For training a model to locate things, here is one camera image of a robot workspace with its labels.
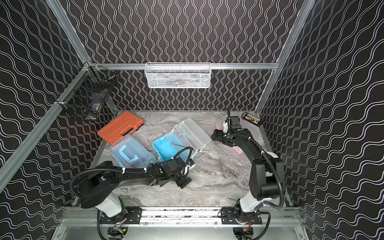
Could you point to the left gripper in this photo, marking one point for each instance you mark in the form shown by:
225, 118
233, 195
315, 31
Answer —
182, 173

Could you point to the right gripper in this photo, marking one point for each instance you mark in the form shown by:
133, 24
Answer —
219, 136

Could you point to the pink toolbox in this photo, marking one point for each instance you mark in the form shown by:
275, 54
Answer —
220, 126

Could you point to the light blue front toolbox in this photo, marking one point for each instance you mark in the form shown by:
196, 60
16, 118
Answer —
129, 153

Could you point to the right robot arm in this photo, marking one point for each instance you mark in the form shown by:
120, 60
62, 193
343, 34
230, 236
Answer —
266, 182

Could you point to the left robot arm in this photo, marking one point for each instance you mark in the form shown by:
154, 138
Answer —
94, 187

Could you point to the black bit set case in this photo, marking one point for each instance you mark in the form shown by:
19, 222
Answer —
252, 119

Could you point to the red tool case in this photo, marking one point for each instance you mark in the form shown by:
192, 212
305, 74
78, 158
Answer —
115, 130

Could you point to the white mesh wall basket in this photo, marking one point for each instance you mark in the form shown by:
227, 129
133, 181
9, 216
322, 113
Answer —
178, 75

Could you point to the black wire wall basket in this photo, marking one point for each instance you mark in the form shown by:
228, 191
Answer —
90, 95

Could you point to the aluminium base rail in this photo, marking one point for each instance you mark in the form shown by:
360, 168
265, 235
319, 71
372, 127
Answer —
174, 217

